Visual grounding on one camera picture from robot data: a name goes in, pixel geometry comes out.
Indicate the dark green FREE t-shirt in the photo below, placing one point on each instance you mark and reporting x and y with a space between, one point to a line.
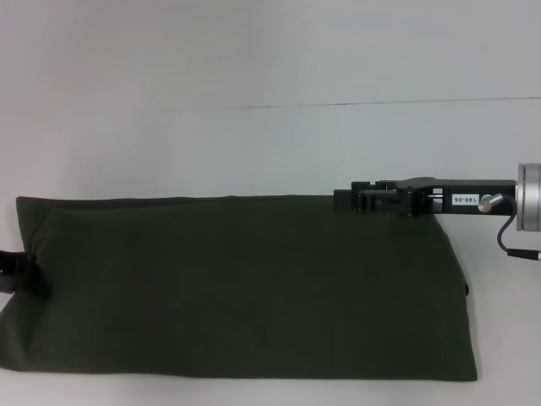
232 287

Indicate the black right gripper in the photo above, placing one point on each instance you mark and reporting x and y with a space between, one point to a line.
460 199

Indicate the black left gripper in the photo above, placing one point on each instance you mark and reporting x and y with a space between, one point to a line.
12 270

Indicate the white number sticker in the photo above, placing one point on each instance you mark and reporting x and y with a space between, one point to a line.
465 199

